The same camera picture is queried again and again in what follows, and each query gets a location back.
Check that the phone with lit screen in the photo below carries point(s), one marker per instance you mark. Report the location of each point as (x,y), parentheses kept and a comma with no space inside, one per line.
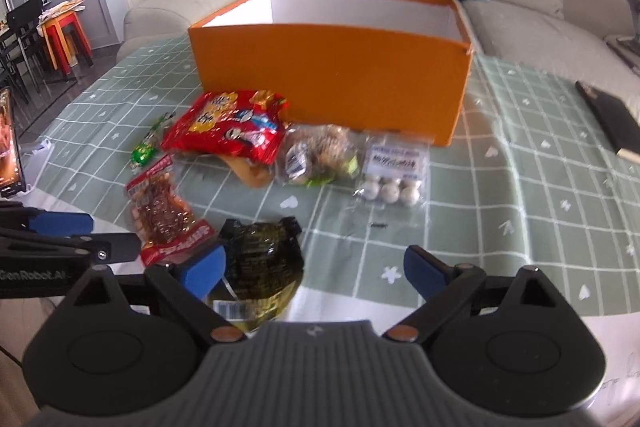
(10,147)

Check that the green sausage packet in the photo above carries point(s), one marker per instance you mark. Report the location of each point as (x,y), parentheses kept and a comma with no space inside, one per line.
(145,152)

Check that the red spicy strips packet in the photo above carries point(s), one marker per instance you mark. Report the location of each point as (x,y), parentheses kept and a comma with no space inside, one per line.
(160,212)

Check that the black dining chairs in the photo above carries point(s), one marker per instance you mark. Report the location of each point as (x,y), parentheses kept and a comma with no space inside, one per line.
(22,32)

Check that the clear walnut packet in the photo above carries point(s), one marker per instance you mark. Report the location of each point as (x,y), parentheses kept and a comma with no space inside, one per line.
(320,152)

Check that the stack of red stools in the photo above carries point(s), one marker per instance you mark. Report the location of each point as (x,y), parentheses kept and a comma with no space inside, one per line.
(65,37)

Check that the black notebook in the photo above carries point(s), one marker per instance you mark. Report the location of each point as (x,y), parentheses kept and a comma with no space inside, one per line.
(615,117)

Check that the papers on stools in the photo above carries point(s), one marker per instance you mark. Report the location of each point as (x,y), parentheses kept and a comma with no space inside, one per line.
(62,7)

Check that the clear braised meat packet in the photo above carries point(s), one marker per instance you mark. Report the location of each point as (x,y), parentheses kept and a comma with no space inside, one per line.
(250,177)

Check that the white phone stand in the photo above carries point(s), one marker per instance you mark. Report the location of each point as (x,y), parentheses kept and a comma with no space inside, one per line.
(42,149)

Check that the green checked tablecloth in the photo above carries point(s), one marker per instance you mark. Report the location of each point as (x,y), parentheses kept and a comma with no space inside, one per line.
(500,207)

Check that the orange cardboard box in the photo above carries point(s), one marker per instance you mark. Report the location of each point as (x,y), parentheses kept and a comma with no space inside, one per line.
(325,77)

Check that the dark green pickle packet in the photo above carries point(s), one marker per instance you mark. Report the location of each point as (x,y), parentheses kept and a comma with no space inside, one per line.
(260,257)

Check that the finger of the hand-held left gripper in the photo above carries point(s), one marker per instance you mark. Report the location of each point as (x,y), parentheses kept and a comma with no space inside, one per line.
(110,248)
(60,224)

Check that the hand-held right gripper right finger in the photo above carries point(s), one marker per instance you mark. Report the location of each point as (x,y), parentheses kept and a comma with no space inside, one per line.
(425,274)

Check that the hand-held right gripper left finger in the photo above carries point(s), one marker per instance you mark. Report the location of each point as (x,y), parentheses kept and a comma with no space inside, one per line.
(205,269)

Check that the red snack bag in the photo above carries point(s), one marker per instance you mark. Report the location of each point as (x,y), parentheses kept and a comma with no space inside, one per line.
(225,127)

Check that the clear quail egg packet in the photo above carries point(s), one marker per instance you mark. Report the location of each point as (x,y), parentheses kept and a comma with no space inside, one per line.
(390,177)

